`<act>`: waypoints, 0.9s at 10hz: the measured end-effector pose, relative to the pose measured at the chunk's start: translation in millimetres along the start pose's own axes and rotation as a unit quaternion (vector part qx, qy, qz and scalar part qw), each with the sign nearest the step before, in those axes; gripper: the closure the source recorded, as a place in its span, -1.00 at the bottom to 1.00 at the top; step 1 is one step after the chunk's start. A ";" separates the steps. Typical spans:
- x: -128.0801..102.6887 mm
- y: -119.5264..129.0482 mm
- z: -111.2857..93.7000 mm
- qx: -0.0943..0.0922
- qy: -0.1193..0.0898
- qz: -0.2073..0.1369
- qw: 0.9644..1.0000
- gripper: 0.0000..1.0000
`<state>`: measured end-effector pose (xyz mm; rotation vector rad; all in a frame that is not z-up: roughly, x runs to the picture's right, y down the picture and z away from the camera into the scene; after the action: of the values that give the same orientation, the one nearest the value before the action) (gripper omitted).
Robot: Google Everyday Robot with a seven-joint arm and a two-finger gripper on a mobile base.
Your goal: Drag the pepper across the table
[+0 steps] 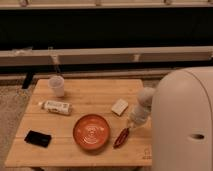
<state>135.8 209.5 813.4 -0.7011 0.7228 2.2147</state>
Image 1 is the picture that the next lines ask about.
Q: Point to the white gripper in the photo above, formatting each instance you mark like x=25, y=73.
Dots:
x=138, y=116

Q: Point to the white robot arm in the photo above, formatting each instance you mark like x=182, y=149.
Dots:
x=145, y=96

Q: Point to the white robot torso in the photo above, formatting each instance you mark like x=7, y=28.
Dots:
x=182, y=121

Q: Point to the orange ribbed bowl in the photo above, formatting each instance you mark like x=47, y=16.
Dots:
x=91, y=132

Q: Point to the wooden folding table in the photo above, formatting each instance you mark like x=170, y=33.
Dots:
x=86, y=96

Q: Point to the white plastic bottle lying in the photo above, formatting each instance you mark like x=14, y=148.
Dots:
x=56, y=107

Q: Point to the translucent plastic cup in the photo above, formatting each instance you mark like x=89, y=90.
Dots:
x=56, y=84

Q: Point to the black flat pouch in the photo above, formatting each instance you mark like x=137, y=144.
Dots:
x=37, y=138

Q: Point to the white wall rail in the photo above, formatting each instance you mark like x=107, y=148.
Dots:
x=105, y=55

